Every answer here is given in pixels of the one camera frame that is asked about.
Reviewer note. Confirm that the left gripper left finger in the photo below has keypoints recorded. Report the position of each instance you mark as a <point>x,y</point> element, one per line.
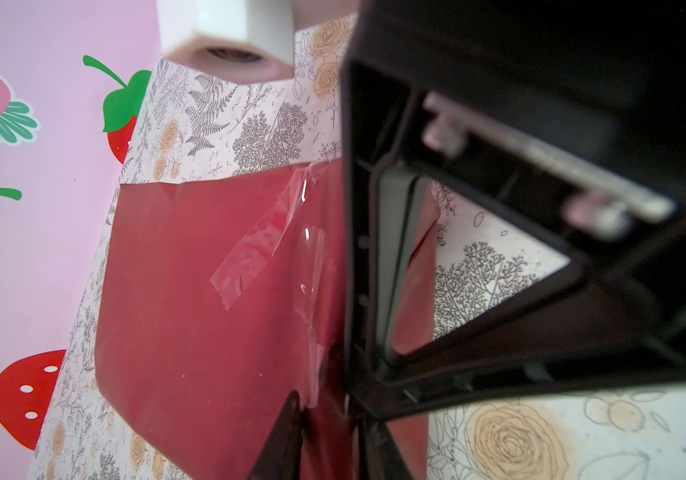
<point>280,456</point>

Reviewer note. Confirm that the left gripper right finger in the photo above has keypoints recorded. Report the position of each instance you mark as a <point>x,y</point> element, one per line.
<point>379,456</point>

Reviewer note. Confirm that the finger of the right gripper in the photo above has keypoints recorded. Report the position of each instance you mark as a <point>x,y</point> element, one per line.
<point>566,119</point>

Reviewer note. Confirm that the maroon wrapping paper sheet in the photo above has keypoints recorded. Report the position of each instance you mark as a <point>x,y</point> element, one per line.
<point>206,385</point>

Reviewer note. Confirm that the clear adhesive tape piece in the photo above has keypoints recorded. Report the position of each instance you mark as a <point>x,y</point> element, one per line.
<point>252,252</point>

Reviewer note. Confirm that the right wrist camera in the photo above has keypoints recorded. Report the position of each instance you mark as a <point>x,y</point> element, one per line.
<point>239,41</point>

